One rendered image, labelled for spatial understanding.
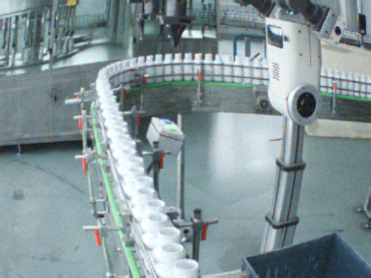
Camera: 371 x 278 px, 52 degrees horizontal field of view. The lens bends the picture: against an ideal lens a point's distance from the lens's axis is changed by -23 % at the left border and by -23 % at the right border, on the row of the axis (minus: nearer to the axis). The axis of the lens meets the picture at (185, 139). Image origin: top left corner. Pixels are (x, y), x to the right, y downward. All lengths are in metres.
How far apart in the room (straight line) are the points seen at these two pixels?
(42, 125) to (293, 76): 3.33
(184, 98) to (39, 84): 2.03
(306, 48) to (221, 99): 1.34
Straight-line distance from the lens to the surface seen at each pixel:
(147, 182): 0.97
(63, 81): 4.42
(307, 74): 1.60
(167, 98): 2.77
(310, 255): 1.22
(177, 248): 0.75
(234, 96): 2.80
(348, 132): 5.50
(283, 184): 1.75
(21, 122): 4.56
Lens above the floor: 1.55
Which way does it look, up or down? 18 degrees down
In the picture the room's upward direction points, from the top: 1 degrees clockwise
